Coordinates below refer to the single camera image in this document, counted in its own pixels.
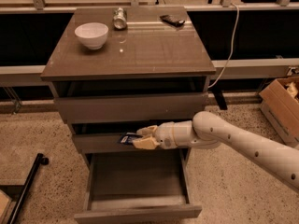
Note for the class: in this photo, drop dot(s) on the white wooden crate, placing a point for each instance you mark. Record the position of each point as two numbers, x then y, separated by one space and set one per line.
282 131

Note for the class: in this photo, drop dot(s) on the black metal bar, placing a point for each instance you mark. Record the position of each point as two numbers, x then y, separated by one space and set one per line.
39 160

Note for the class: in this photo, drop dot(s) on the dark snack packet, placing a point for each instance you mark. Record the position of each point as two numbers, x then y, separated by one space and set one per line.
173 21

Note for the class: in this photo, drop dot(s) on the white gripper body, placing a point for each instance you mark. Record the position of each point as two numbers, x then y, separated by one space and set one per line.
166 134

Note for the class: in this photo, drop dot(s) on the white ceramic bowl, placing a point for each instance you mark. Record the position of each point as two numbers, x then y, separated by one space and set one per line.
92 35

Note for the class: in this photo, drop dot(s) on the bottom drawer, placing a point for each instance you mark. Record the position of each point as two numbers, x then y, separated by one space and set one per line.
137 186

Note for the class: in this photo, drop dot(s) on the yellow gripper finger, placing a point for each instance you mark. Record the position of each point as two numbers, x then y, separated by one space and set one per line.
150 130
146 142

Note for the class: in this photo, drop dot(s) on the drawer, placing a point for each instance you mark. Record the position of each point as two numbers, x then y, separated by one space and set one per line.
121 100
92 138
137 186

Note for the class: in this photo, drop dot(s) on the top drawer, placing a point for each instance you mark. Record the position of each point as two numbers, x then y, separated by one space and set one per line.
121 100

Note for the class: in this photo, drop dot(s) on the middle drawer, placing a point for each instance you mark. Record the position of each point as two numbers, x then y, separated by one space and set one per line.
92 138

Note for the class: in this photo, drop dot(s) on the cardboard box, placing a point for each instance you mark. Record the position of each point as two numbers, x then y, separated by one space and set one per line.
281 103

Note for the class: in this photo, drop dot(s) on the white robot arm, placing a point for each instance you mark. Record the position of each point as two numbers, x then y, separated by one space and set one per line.
207 130

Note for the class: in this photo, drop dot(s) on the blue rxbar blueberry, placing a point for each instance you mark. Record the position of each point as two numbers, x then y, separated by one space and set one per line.
128 138

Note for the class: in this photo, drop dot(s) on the silver can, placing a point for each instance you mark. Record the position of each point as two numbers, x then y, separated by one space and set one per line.
120 18

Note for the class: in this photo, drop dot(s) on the grey drawer cabinet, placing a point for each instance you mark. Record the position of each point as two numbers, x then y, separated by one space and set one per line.
148 48

